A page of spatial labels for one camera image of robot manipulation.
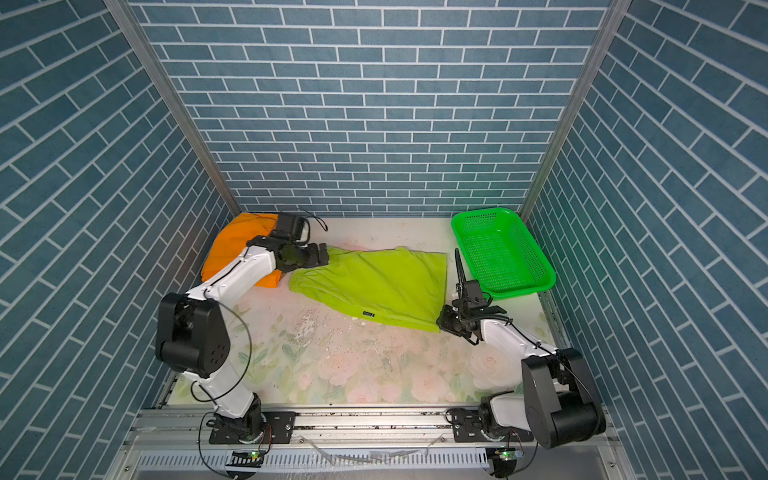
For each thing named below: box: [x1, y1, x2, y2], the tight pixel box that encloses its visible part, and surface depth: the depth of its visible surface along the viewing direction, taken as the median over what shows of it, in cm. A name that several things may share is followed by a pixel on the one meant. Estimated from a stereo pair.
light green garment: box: [288, 247, 448, 332], surface depth 101 cm
